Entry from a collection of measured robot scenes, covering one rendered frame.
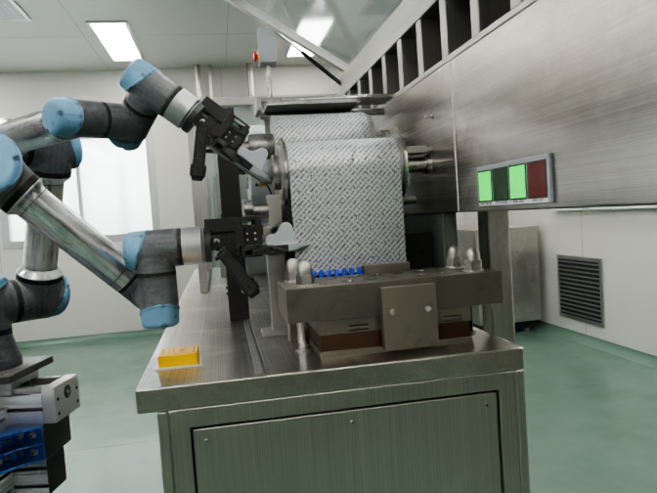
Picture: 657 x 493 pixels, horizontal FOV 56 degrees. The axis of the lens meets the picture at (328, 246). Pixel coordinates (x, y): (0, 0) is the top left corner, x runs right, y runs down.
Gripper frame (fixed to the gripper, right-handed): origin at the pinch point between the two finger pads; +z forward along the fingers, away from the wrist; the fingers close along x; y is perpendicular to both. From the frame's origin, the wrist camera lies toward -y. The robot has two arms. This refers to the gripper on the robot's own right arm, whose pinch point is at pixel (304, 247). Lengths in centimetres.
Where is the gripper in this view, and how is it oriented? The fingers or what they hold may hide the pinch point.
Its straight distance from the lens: 127.9
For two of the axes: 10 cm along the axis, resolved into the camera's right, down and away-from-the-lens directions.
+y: -0.7, -10.0, -0.5
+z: 9.8, -0.8, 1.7
